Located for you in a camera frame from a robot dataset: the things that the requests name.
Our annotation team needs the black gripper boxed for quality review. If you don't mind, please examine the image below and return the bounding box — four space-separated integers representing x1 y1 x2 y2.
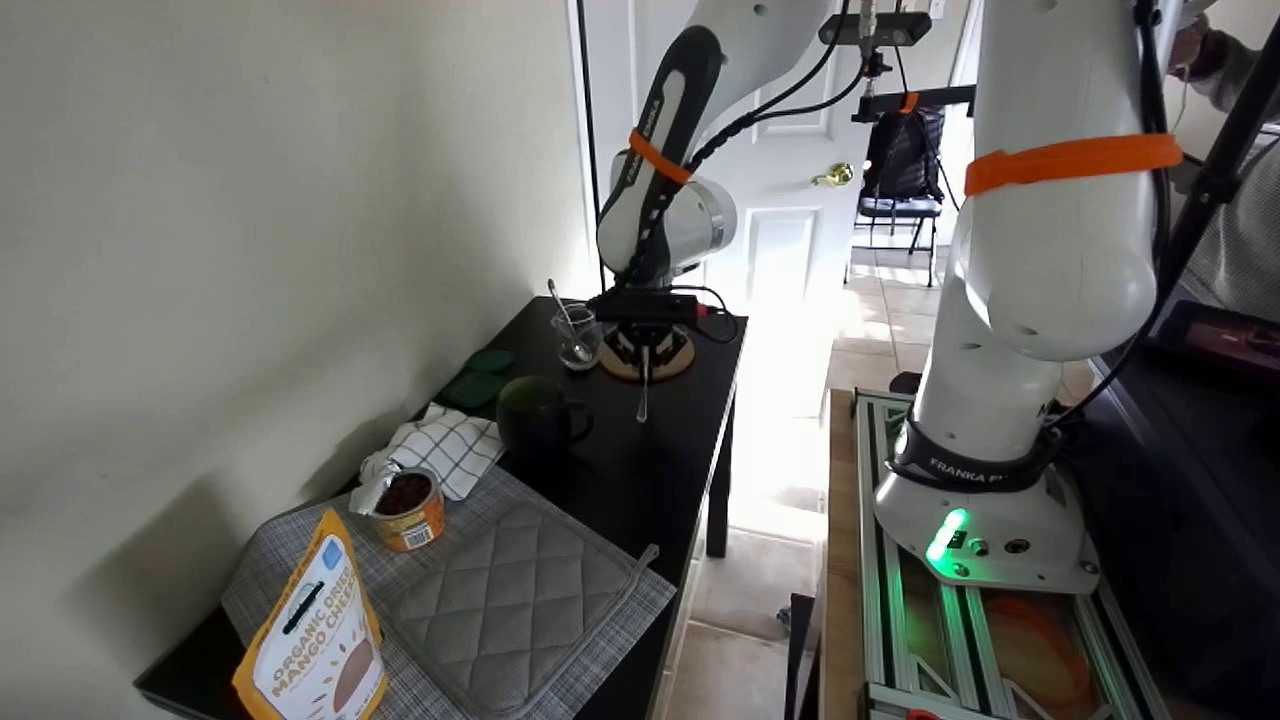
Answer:
592 281 705 383

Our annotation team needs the small orange cup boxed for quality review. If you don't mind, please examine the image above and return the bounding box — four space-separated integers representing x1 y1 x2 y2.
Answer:
368 468 452 555

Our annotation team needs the round cork mat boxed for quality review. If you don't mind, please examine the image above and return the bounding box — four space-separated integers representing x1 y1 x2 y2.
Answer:
595 320 700 388

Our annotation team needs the black table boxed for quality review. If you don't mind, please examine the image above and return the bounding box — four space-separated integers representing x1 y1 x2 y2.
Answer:
134 295 754 720

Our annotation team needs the clear glass with stick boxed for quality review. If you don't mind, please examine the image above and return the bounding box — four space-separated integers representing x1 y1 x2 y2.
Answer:
539 274 586 340

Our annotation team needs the dark green mug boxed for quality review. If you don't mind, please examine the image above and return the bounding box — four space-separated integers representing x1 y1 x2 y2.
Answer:
492 371 601 463

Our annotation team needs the dark green cloth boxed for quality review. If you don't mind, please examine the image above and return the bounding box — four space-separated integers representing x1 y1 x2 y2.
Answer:
435 348 519 415

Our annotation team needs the white panel door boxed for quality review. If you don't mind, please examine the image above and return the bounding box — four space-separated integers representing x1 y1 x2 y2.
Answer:
577 0 985 315

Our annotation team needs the white checkered cloth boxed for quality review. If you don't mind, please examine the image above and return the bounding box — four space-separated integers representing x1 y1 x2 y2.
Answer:
354 399 507 511

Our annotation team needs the grey quilted potholder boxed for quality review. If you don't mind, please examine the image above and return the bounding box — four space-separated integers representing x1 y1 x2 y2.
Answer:
371 492 645 720

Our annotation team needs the wooden base board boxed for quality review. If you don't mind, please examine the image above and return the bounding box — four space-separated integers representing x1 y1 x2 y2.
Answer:
818 388 872 720

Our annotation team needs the black chair with bag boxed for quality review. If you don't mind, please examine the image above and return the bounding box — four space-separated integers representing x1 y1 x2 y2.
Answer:
848 105 953 290

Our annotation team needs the orange and white packet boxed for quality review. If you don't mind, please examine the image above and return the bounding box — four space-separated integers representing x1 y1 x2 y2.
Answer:
229 507 391 720

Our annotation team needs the grey checkered placemat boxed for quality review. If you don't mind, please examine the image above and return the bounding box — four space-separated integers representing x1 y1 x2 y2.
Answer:
216 455 682 720

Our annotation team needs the black tripod pole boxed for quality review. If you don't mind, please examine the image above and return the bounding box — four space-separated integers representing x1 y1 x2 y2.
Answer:
1125 22 1280 335

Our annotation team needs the person in white shirt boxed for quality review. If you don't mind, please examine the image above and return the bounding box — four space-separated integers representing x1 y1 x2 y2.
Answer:
1163 0 1280 329

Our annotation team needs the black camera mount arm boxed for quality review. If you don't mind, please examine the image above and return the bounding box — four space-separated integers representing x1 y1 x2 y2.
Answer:
853 74 980 126

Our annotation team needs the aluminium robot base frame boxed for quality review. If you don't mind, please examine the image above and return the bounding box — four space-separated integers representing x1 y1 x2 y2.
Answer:
853 388 1177 720

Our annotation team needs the black camera on stand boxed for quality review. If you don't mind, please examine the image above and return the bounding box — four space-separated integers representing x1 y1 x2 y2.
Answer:
818 7 936 53

